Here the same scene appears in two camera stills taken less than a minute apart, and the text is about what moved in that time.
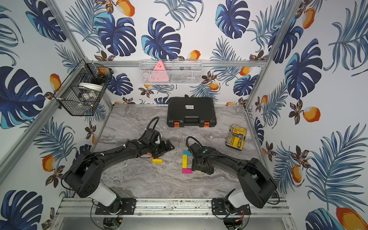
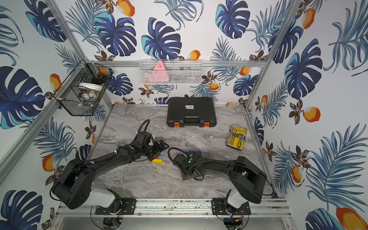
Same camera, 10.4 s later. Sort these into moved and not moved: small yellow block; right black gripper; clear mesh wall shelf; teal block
Moved: right black gripper
Not moved: clear mesh wall shelf; small yellow block; teal block
